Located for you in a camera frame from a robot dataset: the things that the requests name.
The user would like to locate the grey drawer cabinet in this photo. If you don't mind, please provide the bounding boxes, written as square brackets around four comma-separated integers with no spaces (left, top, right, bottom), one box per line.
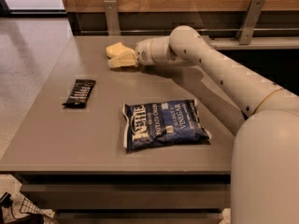
[1,36,241,224]

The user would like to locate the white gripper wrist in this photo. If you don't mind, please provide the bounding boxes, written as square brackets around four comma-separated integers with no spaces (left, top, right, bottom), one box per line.
[108,38,155,68]

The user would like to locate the metal bracket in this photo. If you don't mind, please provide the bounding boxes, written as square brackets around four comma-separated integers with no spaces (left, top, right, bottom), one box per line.
[104,0,121,36]
[235,0,266,45]

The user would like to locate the right metal bracket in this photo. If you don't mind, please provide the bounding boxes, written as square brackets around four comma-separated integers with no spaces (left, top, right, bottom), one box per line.
[235,0,266,45]

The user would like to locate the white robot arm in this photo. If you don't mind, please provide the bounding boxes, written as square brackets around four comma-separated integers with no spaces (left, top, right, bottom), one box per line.
[106,26,299,224]

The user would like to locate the blue Kettle chips bag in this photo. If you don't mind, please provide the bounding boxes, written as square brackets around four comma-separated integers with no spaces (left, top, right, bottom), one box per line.
[122,99,211,152]

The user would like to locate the left metal bracket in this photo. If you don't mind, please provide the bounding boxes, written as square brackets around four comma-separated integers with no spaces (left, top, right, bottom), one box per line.
[104,0,121,36]

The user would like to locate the yellow sponge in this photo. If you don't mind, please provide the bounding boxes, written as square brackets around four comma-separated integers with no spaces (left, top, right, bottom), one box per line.
[106,42,134,58]

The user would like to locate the black wire basket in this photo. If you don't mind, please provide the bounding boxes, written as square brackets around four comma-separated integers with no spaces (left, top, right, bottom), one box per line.
[0,191,50,224]

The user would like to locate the black snack bar wrapper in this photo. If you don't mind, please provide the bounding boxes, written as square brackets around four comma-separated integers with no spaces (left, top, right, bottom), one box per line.
[63,79,96,108]

